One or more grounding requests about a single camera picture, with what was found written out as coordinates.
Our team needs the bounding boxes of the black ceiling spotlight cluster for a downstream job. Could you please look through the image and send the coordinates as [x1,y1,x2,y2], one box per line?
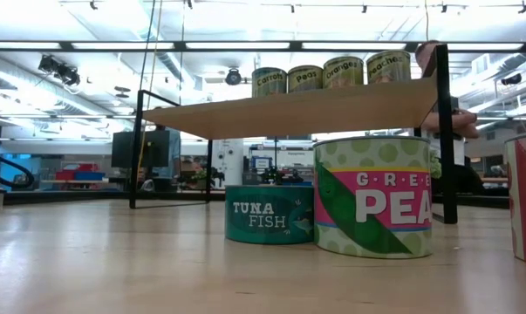
[38,55,81,87]

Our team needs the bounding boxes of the pale green potted plant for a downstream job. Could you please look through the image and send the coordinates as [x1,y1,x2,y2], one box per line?
[428,150,442,180]

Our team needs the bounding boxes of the black curved hose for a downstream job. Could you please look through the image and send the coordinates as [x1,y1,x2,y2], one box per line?
[0,146,35,189]

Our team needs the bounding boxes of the teal tuna fish can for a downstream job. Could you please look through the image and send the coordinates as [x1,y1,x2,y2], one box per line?
[224,183,315,245]

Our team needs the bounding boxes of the round black ceiling fixture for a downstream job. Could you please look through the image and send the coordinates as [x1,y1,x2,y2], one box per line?
[224,67,243,86]

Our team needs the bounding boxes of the oranges label can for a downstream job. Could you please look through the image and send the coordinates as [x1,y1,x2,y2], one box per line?
[323,55,365,90]

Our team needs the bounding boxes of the wooden shelf with black frame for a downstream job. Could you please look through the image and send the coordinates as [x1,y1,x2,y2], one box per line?
[129,43,459,225]

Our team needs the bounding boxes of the carrots label can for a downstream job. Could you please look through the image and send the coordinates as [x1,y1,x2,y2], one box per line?
[251,66,289,99]

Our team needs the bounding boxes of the small black machine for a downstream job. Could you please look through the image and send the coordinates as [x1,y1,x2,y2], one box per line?
[262,167,305,185]

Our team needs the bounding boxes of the peas label can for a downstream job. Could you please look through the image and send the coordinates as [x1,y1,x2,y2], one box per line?
[287,65,324,94]

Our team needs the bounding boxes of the blue screen sign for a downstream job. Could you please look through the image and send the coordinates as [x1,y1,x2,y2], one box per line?
[251,155,272,174]

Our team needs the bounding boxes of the black monitor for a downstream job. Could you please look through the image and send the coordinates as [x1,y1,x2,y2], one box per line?
[111,129,172,169]

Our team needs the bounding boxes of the thin hanging cable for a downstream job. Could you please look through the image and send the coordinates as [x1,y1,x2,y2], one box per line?
[136,0,164,172]

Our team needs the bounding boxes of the green peas polka-dot can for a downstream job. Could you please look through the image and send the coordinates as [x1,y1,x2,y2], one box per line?
[312,135,434,260]

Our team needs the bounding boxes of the red storage box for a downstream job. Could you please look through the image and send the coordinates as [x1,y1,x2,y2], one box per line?
[55,163,100,181]

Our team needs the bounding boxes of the peaches label can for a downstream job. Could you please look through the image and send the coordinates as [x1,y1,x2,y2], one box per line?
[365,50,413,85]

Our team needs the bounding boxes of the black overhead frame beam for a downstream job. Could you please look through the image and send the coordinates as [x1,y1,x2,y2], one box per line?
[0,40,526,54]

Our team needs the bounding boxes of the wooden shelf board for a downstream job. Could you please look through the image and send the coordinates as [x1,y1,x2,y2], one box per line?
[142,77,439,140]

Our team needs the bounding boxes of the white cabinet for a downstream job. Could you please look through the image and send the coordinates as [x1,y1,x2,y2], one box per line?
[212,138,245,185]

